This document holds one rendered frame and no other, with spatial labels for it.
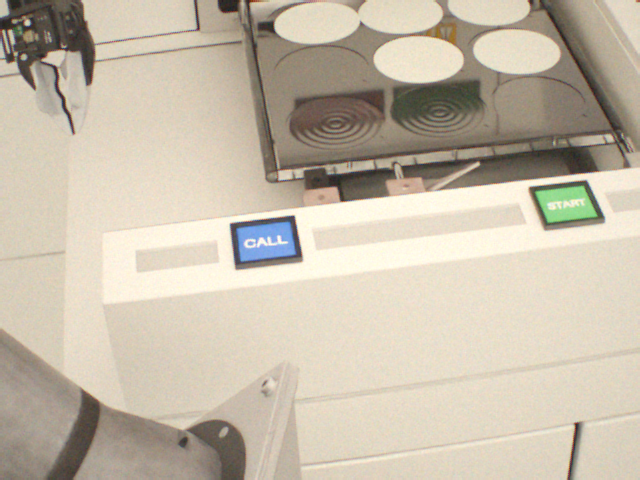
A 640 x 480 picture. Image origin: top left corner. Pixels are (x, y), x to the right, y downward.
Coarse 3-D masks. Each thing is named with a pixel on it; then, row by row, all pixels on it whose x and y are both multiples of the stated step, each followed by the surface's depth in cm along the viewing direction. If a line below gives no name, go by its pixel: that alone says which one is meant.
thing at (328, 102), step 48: (288, 0) 154; (336, 0) 153; (528, 0) 152; (288, 48) 145; (336, 48) 145; (288, 96) 137; (336, 96) 137; (384, 96) 137; (432, 96) 136; (480, 96) 136; (528, 96) 136; (576, 96) 135; (288, 144) 131; (336, 144) 130; (384, 144) 130; (432, 144) 129; (480, 144) 129
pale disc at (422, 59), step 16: (384, 48) 144; (400, 48) 144; (416, 48) 144; (432, 48) 144; (448, 48) 144; (384, 64) 142; (400, 64) 141; (416, 64) 141; (432, 64) 141; (448, 64) 141; (400, 80) 139; (416, 80) 139; (432, 80) 139
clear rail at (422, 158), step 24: (504, 144) 128; (528, 144) 128; (552, 144) 129; (576, 144) 129; (600, 144) 129; (288, 168) 127; (312, 168) 127; (336, 168) 127; (360, 168) 127; (384, 168) 128
